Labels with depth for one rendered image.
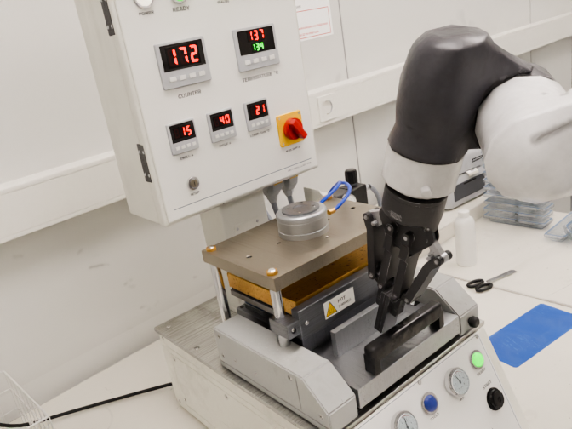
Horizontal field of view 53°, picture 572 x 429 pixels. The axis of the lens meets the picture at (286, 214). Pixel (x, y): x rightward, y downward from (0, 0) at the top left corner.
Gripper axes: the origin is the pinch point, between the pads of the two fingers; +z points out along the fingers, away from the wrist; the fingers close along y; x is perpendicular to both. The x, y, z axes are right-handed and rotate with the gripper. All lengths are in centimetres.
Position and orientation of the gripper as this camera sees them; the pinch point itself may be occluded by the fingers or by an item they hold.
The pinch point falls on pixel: (388, 308)
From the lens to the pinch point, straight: 82.1
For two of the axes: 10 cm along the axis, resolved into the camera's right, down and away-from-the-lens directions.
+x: 7.5, -3.3, 5.7
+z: -0.7, 8.2, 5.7
